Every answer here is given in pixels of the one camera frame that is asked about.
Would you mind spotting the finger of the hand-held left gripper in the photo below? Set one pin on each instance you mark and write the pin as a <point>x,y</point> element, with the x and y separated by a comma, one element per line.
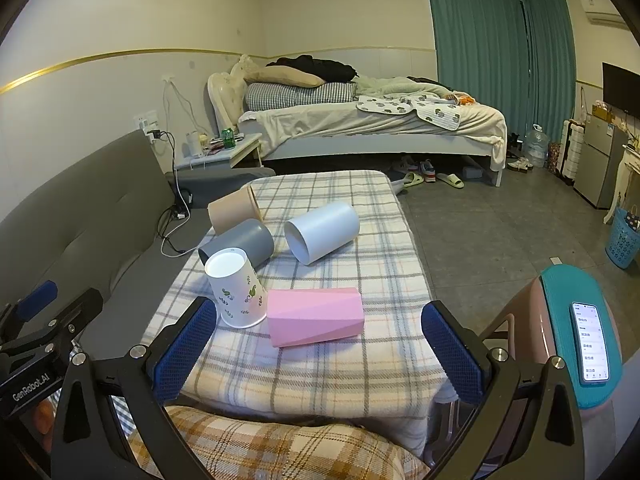
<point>75,312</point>
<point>36,296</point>

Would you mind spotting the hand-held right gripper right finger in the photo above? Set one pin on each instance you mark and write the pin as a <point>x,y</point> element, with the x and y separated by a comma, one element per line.
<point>455,355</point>

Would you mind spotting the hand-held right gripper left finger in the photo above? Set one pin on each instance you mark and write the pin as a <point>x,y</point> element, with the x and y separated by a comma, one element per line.
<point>185,347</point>

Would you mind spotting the pink faceted cup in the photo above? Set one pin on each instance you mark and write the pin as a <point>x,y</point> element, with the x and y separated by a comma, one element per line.
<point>315,317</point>

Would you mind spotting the white leaf print paper cup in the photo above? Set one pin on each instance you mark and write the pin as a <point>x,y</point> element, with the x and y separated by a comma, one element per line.
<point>235,295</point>

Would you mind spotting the grey cup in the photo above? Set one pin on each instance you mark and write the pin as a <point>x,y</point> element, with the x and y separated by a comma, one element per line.
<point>252,240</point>

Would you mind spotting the beige cup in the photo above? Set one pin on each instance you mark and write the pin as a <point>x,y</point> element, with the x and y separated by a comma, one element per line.
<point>230,212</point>

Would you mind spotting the white cylinder cup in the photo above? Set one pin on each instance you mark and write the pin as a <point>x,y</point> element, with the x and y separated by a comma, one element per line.
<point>330,225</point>

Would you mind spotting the pink stool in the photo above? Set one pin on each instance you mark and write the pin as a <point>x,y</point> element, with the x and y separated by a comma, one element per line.
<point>530,310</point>

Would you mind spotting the teal cushion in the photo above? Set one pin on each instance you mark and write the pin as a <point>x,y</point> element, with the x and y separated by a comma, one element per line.
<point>555,300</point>

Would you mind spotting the grey sofa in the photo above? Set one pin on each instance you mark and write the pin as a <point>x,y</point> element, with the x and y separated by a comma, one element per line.
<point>100,195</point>

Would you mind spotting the smartphone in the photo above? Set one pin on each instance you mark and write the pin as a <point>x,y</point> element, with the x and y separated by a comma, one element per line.
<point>590,345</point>

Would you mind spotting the orange plaid pillow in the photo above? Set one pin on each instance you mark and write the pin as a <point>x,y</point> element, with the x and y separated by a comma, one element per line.
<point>275,452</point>

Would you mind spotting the green slipper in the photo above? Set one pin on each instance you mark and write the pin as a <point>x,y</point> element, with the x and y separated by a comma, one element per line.
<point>450,180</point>
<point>412,180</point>

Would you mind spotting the sneaker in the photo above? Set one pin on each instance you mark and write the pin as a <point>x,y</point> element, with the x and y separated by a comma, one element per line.
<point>427,167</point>

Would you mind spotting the blue laundry basket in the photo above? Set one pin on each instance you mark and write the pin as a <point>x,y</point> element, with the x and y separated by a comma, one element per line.
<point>622,245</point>

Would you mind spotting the white shoes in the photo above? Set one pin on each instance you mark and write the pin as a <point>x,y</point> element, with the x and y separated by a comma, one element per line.
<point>520,164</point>

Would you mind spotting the white kettle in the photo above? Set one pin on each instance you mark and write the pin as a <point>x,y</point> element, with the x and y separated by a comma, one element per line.
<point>194,145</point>

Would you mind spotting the white nightstand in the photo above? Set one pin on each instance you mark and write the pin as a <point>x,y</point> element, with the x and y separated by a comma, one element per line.
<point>245,151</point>

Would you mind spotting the green can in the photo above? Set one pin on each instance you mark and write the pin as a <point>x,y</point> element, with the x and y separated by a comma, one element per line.
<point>228,138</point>

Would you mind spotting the clear water jug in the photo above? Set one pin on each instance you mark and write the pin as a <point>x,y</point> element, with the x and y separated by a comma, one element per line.
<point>536,147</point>

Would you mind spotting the white table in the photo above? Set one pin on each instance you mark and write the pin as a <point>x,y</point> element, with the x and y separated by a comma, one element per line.
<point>617,185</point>

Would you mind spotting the white storage cart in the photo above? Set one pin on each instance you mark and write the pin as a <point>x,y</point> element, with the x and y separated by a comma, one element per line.
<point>572,150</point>

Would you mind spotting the silver fridge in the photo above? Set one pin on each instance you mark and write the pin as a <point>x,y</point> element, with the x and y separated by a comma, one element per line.
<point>597,160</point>

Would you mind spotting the printed quilted blanket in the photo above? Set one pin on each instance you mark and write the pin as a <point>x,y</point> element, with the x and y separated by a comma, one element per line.
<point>435,112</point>

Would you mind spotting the bed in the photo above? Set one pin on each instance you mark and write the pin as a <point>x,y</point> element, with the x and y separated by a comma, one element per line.
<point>350,127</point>

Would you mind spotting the striped pillow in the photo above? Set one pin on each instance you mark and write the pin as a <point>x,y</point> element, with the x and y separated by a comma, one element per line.
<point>290,94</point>

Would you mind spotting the pale green blanket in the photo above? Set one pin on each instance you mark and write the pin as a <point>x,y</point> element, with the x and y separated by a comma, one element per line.
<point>385,85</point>

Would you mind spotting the cardboard box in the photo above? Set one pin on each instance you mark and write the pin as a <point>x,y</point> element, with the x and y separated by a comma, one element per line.
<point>601,111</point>

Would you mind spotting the beige pillow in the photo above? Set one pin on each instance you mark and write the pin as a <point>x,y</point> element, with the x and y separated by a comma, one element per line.
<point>285,76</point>

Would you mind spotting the narrow teal curtain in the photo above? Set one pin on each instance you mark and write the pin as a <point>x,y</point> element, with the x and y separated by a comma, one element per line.
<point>550,70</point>

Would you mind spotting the black clothing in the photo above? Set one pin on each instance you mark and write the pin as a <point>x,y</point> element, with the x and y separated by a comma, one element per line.
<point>325,67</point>

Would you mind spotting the black television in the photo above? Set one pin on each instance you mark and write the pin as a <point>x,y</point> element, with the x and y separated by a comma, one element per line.
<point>620,85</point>

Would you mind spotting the wide teal curtain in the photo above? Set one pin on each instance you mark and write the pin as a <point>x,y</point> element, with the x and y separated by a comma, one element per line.
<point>475,35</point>

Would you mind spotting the white air conditioner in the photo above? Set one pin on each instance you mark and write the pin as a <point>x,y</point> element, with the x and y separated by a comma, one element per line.
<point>602,10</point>

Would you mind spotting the white wall socket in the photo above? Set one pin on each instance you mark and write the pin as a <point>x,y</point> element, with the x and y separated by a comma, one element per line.
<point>146,124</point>

